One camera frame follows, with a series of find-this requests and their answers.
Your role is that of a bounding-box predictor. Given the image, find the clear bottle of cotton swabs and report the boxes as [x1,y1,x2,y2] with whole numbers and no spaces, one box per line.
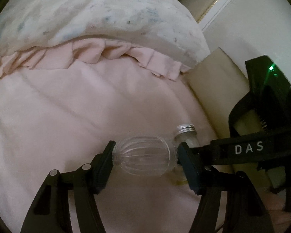
[172,124,200,186]

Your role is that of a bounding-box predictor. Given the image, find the clear ribbed glass jar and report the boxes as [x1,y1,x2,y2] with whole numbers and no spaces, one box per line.
[112,136,178,176]

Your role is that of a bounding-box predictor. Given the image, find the large floral ruffled pillow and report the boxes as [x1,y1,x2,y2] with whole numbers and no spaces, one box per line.
[0,0,210,78]

